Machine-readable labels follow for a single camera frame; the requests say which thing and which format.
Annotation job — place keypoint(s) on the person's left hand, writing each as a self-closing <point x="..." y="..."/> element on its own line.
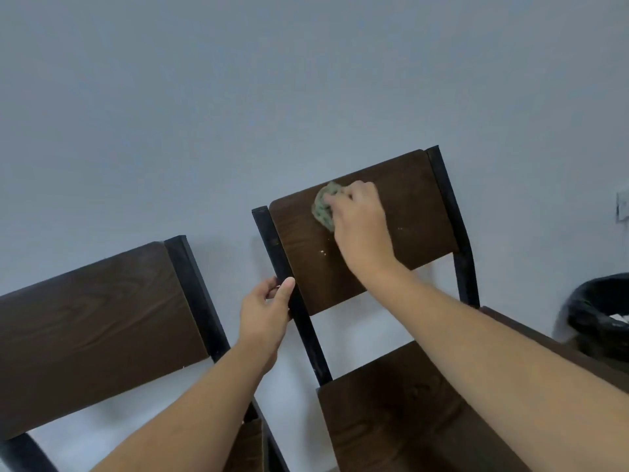
<point x="263" y="314"/>

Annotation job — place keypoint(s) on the person's right hand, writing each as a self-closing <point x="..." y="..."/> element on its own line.
<point x="361" y="228"/>

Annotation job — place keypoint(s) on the person's left thumb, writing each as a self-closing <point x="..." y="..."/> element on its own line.
<point x="285" y="295"/>

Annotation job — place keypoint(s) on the person's right fingers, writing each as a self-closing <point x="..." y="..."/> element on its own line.
<point x="346" y="194"/>

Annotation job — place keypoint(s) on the green cleaning cloth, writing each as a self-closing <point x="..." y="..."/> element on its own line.
<point x="325" y="207"/>

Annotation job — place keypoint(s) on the dark wooden chair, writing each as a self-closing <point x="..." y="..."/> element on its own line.
<point x="393" y="309"/>
<point x="105" y="339"/>

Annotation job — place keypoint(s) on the person's right forearm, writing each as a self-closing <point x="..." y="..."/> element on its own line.
<point x="496" y="373"/>

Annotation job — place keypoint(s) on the person's left forearm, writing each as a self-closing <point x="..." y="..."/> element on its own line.
<point x="189" y="417"/>

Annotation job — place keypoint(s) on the black bin bag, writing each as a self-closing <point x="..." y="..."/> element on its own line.
<point x="600" y="314"/>

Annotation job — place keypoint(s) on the white wall socket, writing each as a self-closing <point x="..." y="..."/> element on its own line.
<point x="623" y="206"/>

